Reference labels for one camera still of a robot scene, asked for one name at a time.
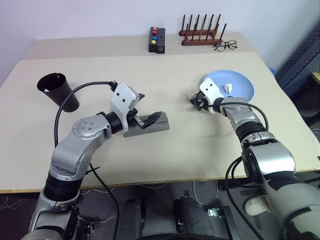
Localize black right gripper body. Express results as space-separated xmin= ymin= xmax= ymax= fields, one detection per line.
xmin=191 ymin=91 xmax=210 ymax=112

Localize black box with coloured buttons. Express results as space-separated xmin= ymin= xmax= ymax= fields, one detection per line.
xmin=148 ymin=26 xmax=160 ymax=53

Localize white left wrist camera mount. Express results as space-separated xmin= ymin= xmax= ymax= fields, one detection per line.
xmin=109 ymin=82 xmax=141 ymax=126

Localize plain black box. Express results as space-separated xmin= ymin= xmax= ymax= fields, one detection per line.
xmin=155 ymin=27 xmax=166 ymax=55

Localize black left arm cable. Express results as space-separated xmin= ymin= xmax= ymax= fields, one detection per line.
xmin=54 ymin=80 xmax=121 ymax=240

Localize brown wooden peg rack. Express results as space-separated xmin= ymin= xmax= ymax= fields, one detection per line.
xmin=178 ymin=14 xmax=228 ymax=47

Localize grey glasses case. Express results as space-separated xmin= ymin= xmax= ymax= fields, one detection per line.
xmin=123 ymin=112 xmax=171 ymax=138

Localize dark rounded shape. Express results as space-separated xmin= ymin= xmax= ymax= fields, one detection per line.
xmin=173 ymin=197 xmax=213 ymax=238
xmin=117 ymin=196 xmax=147 ymax=238

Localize black table support bar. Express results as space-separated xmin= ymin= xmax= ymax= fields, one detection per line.
xmin=219 ymin=178 xmax=263 ymax=193

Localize blue plate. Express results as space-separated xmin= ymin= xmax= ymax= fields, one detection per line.
xmin=199 ymin=69 xmax=256 ymax=105

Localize dark-framed clear eyeglasses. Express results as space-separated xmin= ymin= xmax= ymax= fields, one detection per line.
xmin=213 ymin=39 xmax=238 ymax=53

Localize black metal floor bracket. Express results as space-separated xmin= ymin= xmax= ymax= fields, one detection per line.
xmin=207 ymin=206 xmax=238 ymax=240

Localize black plastic cup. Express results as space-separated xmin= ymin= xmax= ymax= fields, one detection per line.
xmin=36 ymin=72 xmax=80 ymax=113

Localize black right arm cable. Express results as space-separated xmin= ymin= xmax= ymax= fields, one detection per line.
xmin=206 ymin=97 xmax=270 ymax=240

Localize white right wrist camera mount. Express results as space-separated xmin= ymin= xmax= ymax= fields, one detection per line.
xmin=199 ymin=77 xmax=226 ymax=115

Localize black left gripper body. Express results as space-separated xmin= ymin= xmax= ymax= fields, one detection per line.
xmin=126 ymin=108 xmax=147 ymax=130

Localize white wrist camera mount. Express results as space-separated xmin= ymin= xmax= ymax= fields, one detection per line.
xmin=199 ymin=77 xmax=226 ymax=115
xmin=109 ymin=82 xmax=141 ymax=126

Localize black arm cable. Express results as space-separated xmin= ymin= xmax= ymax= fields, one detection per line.
xmin=54 ymin=80 xmax=121 ymax=240
xmin=206 ymin=97 xmax=270 ymax=240

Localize white sneaker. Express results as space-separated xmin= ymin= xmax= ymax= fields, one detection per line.
xmin=244 ymin=196 xmax=270 ymax=216

